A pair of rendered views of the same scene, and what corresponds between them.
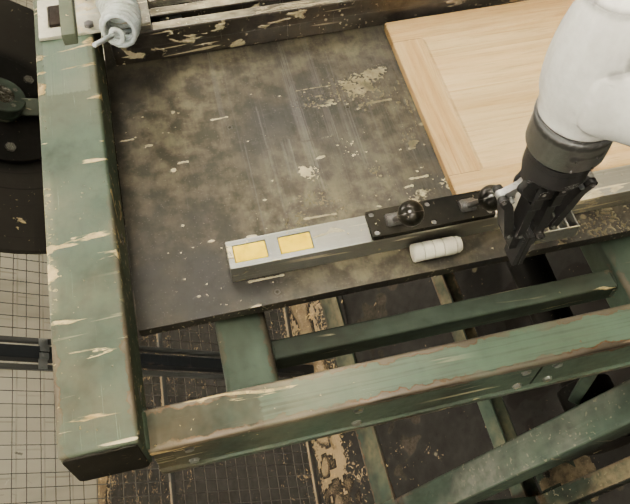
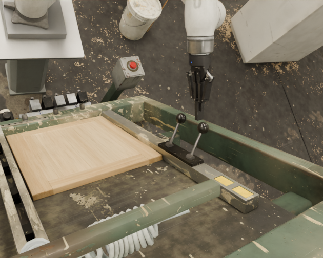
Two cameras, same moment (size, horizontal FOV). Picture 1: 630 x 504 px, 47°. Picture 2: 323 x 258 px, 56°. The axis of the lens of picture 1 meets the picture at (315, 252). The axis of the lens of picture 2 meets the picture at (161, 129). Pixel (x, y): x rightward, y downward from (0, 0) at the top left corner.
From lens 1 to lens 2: 1.30 m
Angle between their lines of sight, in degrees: 81
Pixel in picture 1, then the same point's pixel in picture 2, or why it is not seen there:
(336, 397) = (283, 153)
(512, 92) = (87, 154)
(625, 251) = not seen: hidden behind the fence
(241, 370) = (292, 204)
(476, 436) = not seen: outside the picture
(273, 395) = (302, 165)
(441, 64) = (69, 173)
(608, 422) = not seen: hidden behind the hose
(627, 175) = (132, 126)
